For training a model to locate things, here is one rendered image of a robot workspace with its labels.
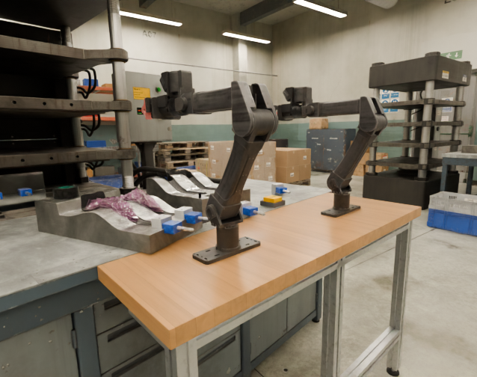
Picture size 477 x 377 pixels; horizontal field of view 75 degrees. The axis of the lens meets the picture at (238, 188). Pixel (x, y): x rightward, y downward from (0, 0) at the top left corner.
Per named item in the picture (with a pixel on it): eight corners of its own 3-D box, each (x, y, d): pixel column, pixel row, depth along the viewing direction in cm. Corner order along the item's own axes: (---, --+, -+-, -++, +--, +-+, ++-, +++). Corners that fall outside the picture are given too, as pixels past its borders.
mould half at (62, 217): (202, 227, 108) (201, 196, 106) (150, 254, 85) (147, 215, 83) (101, 213, 130) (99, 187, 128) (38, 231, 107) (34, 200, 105)
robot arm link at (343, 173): (324, 184, 127) (366, 110, 110) (333, 182, 131) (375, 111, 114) (336, 193, 124) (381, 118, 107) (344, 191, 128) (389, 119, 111)
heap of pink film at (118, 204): (168, 210, 109) (167, 188, 108) (130, 224, 93) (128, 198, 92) (114, 203, 121) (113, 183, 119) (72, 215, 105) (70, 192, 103)
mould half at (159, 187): (250, 209, 131) (250, 177, 129) (202, 224, 113) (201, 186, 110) (179, 194, 165) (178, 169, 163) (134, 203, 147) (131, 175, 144)
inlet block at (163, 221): (199, 236, 90) (198, 218, 89) (188, 242, 86) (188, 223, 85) (163, 230, 96) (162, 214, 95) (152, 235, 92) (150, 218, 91)
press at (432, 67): (465, 195, 517) (481, 63, 479) (423, 210, 427) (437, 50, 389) (407, 187, 591) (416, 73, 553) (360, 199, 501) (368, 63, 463)
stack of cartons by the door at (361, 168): (388, 176, 722) (391, 141, 706) (380, 178, 702) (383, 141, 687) (355, 173, 789) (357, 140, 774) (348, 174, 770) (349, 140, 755)
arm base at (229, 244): (189, 229, 82) (205, 235, 77) (245, 214, 95) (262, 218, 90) (191, 257, 83) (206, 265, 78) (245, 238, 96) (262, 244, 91)
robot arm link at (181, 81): (159, 72, 92) (181, 65, 83) (185, 75, 98) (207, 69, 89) (162, 112, 94) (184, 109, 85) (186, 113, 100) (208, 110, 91)
